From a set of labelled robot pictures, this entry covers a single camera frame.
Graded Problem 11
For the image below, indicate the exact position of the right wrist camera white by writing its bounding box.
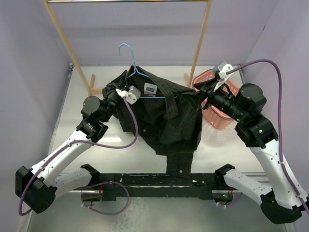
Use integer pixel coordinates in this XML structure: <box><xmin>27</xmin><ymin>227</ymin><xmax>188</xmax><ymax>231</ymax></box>
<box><xmin>212</xmin><ymin>61</ymin><xmax>233</xmax><ymax>92</ymax></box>

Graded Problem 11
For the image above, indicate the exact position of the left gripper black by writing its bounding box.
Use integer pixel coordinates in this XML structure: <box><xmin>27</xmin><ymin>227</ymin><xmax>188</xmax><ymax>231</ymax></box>
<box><xmin>101</xmin><ymin>70</ymin><xmax>129</xmax><ymax>122</ymax></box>

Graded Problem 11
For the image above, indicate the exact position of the wooden clothes rack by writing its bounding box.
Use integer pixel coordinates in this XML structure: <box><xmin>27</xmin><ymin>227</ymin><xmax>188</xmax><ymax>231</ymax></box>
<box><xmin>41</xmin><ymin>0</ymin><xmax>213</xmax><ymax>97</ymax></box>

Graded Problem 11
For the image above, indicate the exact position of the light blue wire hanger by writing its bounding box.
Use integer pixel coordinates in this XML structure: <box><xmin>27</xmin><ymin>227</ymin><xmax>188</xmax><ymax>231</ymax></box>
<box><xmin>118</xmin><ymin>43</ymin><xmax>166</xmax><ymax>99</ymax></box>

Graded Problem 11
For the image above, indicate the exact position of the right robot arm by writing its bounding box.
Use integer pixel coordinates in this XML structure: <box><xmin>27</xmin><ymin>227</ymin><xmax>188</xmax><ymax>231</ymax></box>
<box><xmin>194</xmin><ymin>81</ymin><xmax>309</xmax><ymax>224</ymax></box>

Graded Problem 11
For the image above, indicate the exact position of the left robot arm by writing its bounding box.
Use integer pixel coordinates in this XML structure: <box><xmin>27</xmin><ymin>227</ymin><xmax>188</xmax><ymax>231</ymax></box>
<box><xmin>15</xmin><ymin>84</ymin><xmax>123</xmax><ymax>216</ymax></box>

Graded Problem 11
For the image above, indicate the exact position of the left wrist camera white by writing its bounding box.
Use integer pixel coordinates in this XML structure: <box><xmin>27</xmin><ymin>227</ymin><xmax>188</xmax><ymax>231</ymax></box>
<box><xmin>116</xmin><ymin>86</ymin><xmax>141</xmax><ymax>105</ymax></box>

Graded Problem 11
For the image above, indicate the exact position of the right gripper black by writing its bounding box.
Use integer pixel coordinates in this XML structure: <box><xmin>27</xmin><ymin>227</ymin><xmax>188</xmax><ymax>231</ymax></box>
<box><xmin>183</xmin><ymin>75</ymin><xmax>246</xmax><ymax>122</ymax></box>

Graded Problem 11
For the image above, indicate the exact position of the white shirt tag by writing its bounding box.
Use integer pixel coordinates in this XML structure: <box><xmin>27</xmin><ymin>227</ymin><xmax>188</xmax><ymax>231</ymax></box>
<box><xmin>143</xmin><ymin>83</ymin><xmax>157</xmax><ymax>96</ymax></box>

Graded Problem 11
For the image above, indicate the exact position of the pink plastic basket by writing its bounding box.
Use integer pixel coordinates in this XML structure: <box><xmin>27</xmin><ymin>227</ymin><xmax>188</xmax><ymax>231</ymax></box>
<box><xmin>192</xmin><ymin>69</ymin><xmax>233</xmax><ymax>130</ymax></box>

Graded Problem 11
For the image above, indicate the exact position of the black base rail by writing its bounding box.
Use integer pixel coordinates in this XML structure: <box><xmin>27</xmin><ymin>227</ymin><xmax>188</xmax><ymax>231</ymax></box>
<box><xmin>82</xmin><ymin>172</ymin><xmax>244</xmax><ymax>202</ymax></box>

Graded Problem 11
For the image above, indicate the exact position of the dark pinstriped shirt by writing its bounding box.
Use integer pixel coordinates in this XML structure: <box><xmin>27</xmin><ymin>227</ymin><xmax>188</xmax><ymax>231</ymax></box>
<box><xmin>109</xmin><ymin>66</ymin><xmax>203</xmax><ymax>179</ymax></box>

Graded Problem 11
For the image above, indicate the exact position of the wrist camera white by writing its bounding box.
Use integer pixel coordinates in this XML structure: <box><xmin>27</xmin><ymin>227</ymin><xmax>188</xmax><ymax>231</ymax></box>
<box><xmin>116</xmin><ymin>86</ymin><xmax>141</xmax><ymax>105</ymax></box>
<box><xmin>212</xmin><ymin>61</ymin><xmax>233</xmax><ymax>92</ymax></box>

